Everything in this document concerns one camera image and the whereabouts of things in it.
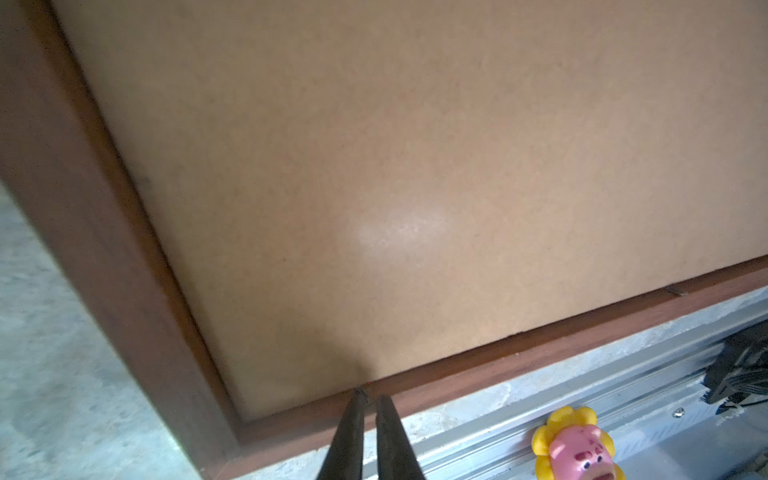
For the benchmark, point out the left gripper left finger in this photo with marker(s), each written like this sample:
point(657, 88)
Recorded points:
point(344, 459)

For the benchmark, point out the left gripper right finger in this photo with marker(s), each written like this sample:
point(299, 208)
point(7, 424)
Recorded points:
point(396, 458)

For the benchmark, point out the pink toy figurine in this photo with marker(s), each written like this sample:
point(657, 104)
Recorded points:
point(571, 446)

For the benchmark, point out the brown wooden picture frame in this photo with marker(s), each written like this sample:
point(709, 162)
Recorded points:
point(60, 164)

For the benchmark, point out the brown backing board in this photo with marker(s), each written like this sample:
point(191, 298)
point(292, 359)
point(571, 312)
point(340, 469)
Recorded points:
point(349, 189)

